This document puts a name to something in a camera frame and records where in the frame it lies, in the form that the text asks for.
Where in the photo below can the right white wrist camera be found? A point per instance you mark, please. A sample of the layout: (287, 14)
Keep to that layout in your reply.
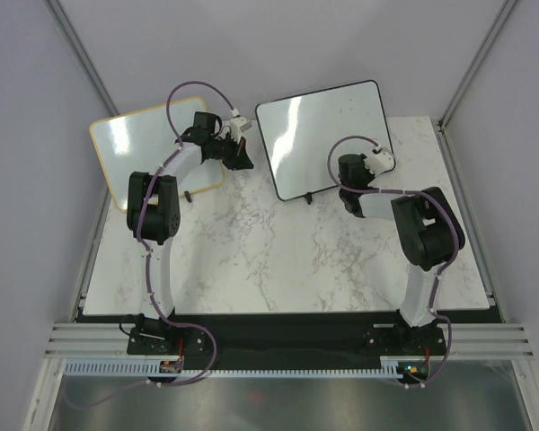
(379, 160)

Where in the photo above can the wood framed whiteboard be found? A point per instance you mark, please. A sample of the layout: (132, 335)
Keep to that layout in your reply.
(140, 140)

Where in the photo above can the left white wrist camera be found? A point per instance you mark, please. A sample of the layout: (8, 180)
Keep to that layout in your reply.
(238, 124)

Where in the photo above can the aluminium frame post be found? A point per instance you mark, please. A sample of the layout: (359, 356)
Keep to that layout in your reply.
(83, 58)
(492, 35)

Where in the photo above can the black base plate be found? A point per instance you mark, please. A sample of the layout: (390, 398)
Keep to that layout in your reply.
(281, 359)

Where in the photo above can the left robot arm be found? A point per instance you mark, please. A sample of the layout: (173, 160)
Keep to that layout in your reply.
(154, 218)

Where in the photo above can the white slotted cable duct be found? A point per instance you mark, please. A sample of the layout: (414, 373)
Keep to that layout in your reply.
(154, 368)

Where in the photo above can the black framed whiteboard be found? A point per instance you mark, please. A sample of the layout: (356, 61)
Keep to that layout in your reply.
(303, 135)

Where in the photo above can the right aluminium frame post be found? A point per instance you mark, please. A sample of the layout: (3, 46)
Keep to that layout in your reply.
(492, 35)

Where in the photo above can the left aluminium frame post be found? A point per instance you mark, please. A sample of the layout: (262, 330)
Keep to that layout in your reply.
(83, 58)

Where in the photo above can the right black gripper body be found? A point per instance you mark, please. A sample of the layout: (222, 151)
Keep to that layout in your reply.
(366, 172)

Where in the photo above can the aluminium front rail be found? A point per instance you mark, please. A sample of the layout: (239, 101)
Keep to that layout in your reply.
(341, 333)

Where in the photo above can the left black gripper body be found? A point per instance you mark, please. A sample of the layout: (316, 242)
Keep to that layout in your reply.
(236, 155)

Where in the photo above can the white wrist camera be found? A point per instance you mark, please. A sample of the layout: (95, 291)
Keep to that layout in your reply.
(379, 160)
(238, 124)

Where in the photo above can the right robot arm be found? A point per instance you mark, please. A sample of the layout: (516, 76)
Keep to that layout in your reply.
(430, 237)

